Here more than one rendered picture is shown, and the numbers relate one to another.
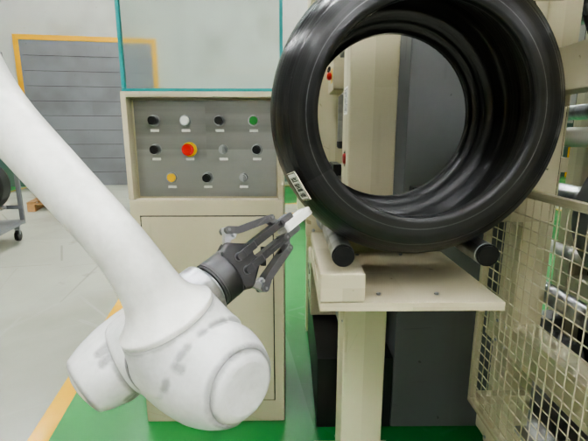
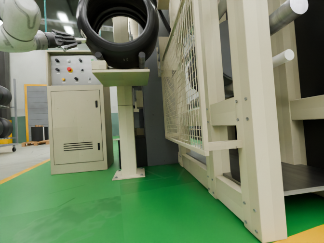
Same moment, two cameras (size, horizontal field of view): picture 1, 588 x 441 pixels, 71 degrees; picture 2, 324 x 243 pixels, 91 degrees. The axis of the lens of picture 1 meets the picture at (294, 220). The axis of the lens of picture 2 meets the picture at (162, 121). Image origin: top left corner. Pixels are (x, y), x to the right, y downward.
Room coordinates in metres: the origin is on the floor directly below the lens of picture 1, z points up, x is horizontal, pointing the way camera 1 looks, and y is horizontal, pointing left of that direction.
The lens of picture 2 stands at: (-0.29, -0.35, 0.42)
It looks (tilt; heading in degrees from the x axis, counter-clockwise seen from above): 2 degrees up; 353
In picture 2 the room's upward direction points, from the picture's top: 4 degrees counter-clockwise
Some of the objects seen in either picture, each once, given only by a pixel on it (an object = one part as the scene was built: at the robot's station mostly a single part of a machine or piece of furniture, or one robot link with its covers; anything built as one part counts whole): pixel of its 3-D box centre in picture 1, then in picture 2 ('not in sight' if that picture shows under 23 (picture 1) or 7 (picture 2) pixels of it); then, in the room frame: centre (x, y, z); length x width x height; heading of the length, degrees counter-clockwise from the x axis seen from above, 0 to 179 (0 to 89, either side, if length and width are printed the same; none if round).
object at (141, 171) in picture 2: not in sight; (129, 172); (1.19, -0.21, 0.01); 0.27 x 0.27 x 0.02; 1
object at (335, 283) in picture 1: (332, 260); (104, 74); (0.93, -0.09, 0.83); 0.36 x 0.09 x 0.06; 1
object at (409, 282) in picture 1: (390, 275); (124, 78); (0.94, -0.23, 0.80); 0.37 x 0.36 x 0.02; 91
